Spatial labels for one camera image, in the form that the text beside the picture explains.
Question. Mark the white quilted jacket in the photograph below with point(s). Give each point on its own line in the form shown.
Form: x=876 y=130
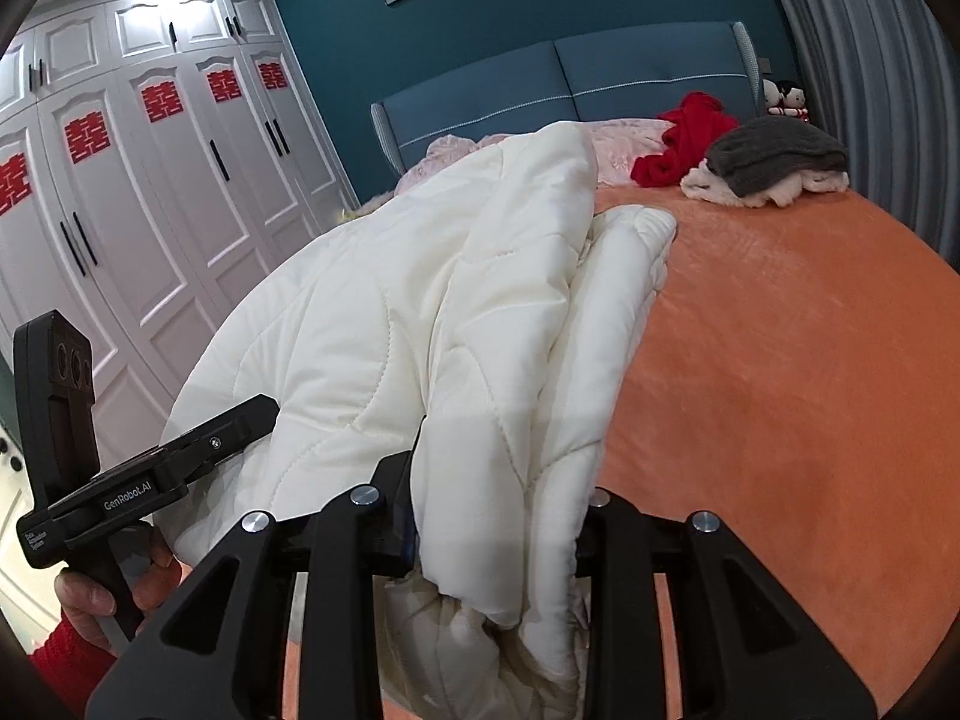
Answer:
x=450 y=315

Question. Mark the person's left forearm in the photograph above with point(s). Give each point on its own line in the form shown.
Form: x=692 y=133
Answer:
x=71 y=664

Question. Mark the blue padded headboard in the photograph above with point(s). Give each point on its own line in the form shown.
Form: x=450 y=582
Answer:
x=600 y=75

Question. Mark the pink lace quilt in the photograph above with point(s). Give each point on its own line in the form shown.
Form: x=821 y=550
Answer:
x=622 y=146

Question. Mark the grey pleated curtain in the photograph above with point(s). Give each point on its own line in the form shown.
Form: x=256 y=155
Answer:
x=862 y=52

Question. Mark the small cloth doll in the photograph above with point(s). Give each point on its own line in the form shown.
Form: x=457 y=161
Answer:
x=772 y=96
x=793 y=99

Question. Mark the person's left hand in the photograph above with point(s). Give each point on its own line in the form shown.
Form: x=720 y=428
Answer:
x=90 y=600

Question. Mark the white panelled wardrobe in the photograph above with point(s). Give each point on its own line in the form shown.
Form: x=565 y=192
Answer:
x=150 y=255

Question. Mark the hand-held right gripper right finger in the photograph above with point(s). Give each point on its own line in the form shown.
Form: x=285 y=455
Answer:
x=622 y=577

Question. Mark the beige fluffy cloth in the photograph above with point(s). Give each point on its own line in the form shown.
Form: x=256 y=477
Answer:
x=361 y=204

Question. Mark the red paper door decal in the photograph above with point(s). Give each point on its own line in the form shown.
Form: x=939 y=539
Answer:
x=157 y=102
x=86 y=139
x=10 y=184
x=271 y=75
x=223 y=85

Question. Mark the red garment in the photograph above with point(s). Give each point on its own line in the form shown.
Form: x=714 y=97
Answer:
x=690 y=131

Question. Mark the cream knit sweater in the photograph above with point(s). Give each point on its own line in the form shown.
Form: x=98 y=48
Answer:
x=705 y=184

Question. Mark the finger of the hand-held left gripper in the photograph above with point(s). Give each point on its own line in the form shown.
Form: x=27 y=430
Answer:
x=232 y=427

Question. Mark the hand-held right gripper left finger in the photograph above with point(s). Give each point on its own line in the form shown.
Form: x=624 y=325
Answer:
x=390 y=514

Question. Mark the grey knit sweater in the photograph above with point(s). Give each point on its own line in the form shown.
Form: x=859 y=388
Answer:
x=772 y=150

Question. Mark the orange plush blanket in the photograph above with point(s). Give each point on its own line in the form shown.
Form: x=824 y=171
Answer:
x=787 y=390

